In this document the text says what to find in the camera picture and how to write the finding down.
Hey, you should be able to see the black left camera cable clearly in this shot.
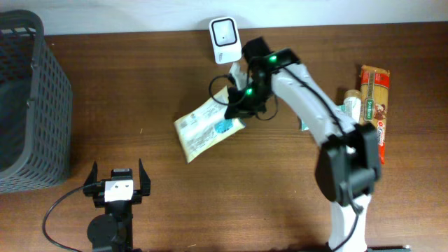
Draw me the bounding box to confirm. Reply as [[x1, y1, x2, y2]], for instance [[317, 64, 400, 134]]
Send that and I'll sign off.
[[41, 184, 92, 252]]

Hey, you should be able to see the dark grey plastic basket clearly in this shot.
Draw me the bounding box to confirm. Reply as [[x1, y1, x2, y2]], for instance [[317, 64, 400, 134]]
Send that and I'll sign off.
[[1, 10, 73, 194]]

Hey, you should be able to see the teal tissue packet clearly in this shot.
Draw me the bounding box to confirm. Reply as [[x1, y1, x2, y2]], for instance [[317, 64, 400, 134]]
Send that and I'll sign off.
[[300, 105, 345, 132]]

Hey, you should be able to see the orange spaghetti packet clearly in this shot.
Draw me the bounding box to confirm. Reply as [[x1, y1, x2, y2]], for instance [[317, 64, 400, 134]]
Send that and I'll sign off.
[[360, 65, 390, 165]]

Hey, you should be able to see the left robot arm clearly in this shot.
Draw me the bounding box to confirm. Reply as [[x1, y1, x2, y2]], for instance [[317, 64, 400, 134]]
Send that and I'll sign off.
[[83, 160, 151, 252]]

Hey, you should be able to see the white tube with brown cap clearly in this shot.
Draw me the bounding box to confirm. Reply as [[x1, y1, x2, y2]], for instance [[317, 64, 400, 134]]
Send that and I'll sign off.
[[343, 90, 361, 123]]

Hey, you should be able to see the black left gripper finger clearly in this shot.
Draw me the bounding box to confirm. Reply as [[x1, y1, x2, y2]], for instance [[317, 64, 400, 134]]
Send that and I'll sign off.
[[84, 162, 97, 186], [139, 159, 151, 196]]

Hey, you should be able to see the cream snack bag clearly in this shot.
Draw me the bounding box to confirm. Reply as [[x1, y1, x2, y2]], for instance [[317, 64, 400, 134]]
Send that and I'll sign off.
[[174, 87, 246, 163]]

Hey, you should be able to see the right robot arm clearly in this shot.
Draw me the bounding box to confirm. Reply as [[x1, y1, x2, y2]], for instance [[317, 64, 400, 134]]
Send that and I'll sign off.
[[224, 37, 382, 251]]

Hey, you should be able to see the white barcode scanner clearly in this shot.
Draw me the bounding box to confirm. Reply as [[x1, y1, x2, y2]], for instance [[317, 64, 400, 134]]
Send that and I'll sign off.
[[209, 17, 242, 64]]

